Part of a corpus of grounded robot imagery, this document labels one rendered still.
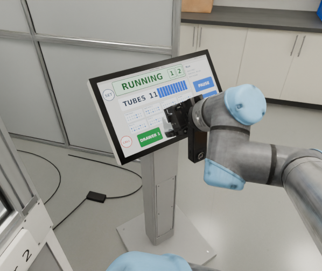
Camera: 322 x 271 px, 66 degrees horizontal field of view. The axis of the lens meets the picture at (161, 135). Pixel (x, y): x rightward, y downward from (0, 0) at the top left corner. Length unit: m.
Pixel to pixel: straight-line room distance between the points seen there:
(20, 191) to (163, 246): 1.13
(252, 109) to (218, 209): 1.53
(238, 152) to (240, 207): 1.56
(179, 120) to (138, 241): 1.23
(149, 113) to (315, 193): 0.67
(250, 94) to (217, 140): 0.10
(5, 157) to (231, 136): 0.53
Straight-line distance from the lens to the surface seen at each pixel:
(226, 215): 1.93
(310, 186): 0.36
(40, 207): 0.87
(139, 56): 1.68
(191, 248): 1.73
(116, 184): 2.08
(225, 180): 0.45
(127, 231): 1.79
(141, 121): 0.89
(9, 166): 0.73
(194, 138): 0.61
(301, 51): 2.99
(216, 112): 0.48
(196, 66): 1.06
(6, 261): 0.81
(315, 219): 0.32
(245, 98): 0.46
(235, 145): 0.46
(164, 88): 0.95
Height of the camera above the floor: 1.57
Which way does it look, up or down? 39 degrees down
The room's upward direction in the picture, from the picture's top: straight up
